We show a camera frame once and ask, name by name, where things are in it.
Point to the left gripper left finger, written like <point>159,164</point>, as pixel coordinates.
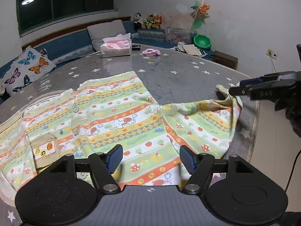
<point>102,166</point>

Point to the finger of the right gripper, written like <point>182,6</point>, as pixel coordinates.
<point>244,91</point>
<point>260,82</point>

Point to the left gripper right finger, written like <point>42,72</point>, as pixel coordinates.
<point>199,166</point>

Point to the colourful patterned baby garment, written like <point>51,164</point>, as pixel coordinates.
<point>120,110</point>

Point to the brown cardboard box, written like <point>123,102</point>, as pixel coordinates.
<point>224,59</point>

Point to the green plastic basin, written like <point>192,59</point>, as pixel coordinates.
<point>202,42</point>

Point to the beige cloth on sofa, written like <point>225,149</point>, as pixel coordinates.
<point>188,49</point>

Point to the clear plastic storage box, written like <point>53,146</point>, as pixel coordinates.
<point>176,35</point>

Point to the colourful pinwheel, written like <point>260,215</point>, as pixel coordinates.
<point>200,12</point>

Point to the pink scrunchie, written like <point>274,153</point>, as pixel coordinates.
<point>151,52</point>

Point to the orange fox plush toy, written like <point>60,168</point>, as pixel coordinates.
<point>157,22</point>

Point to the pink tissue box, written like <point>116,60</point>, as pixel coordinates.
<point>121,45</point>

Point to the small black remote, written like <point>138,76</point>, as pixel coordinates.
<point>136,47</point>

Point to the butterfly print pillow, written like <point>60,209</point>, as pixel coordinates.
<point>27,68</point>

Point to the blue sofa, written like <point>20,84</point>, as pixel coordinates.
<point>66,48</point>

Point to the panda plush toy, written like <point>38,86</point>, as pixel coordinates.
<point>138,21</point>

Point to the beige sofa cushion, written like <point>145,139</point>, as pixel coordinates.
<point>98,32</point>

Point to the green framed window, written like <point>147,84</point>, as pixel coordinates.
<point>34,13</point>

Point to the wall power socket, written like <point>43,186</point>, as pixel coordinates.
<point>272,54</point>

